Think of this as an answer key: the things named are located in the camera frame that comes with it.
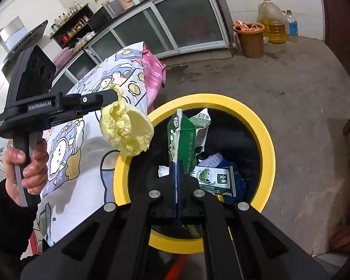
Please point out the large yellow oil jug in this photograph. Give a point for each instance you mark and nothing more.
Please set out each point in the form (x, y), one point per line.
(272, 23)

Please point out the white dotted cloth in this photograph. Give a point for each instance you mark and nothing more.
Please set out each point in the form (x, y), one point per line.
(211, 161)

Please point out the counter cabinet with glass doors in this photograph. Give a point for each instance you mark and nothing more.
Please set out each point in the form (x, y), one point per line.
(177, 26)

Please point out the white cup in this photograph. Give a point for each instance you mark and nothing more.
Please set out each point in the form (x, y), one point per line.
(135, 0)

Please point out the brown plastic bucket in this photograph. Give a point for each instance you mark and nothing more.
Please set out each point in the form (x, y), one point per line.
(250, 43)

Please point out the black spice rack with bottles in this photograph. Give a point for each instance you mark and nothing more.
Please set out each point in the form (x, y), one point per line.
(72, 26)

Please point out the yellow paper wrapper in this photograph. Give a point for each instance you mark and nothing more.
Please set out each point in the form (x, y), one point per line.
(125, 128)

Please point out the pink blanket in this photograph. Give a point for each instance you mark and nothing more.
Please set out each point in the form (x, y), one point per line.
(155, 73)

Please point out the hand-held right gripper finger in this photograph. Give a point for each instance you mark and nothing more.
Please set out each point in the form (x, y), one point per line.
(181, 186)
(175, 186)

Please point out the person's left hand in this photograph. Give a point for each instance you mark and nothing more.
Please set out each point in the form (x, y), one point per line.
(39, 169)

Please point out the yellow rimmed black trash can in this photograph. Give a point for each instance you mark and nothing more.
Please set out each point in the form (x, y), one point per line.
(259, 140)

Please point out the pink plastic basin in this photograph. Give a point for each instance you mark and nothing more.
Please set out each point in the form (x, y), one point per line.
(61, 58)

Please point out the cartoon printed tablecloth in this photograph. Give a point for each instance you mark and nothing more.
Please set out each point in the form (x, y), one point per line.
(81, 157)

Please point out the black microwave oven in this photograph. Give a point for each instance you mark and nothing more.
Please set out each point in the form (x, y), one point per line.
(100, 20)

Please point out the clear bottle with blue label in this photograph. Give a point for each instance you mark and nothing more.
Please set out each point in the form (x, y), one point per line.
(291, 27)

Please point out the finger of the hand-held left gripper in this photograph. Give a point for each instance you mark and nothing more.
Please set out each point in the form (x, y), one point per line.
(69, 118)
(87, 100)

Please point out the white tissue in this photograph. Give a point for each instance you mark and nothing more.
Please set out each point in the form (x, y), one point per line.
(164, 171)

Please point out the orange snack packets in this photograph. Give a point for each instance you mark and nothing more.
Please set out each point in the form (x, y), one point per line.
(247, 26)

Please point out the snack bags on counter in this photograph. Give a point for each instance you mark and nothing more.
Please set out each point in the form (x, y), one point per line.
(83, 42)

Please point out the black range hood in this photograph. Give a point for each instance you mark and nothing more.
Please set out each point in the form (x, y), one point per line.
(23, 40)

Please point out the torn green milk carton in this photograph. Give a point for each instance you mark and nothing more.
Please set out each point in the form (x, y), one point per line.
(182, 140)

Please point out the person's left forearm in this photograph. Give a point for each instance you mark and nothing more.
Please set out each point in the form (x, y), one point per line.
(8, 233)

